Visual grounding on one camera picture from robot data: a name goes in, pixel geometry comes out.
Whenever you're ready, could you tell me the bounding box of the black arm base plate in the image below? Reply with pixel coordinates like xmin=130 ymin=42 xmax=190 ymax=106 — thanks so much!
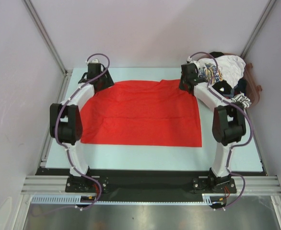
xmin=35 ymin=167 xmax=267 ymax=202

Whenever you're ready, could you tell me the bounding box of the navy white striped tank top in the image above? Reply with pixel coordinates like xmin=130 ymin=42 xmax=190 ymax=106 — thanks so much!
xmin=231 ymin=93 xmax=252 ymax=109

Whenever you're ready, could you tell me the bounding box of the white printed tank top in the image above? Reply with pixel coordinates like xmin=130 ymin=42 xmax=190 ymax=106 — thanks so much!
xmin=193 ymin=55 xmax=246 ymax=88

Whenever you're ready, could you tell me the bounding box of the red tank top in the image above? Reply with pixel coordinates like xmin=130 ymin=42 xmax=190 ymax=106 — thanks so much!
xmin=81 ymin=80 xmax=202 ymax=148

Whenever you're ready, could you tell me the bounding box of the brown translucent laundry basket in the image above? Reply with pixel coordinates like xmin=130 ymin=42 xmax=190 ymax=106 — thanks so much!
xmin=209 ymin=53 xmax=262 ymax=108

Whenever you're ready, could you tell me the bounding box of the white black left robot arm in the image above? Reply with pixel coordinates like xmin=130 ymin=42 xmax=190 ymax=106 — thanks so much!
xmin=49 ymin=59 xmax=114 ymax=193

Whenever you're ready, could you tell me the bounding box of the white slotted cable duct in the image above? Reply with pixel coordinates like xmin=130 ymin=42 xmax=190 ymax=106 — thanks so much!
xmin=31 ymin=195 xmax=224 ymax=206

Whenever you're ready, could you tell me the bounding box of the aluminium frame rail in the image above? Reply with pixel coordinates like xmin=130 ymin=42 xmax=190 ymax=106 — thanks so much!
xmin=21 ymin=175 xmax=281 ymax=196

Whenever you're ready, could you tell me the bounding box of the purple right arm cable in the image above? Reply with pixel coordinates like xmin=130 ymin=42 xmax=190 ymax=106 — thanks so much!
xmin=187 ymin=51 xmax=254 ymax=211

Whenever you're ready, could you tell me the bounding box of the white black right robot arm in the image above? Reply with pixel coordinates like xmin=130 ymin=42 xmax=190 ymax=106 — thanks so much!
xmin=179 ymin=63 xmax=246 ymax=193

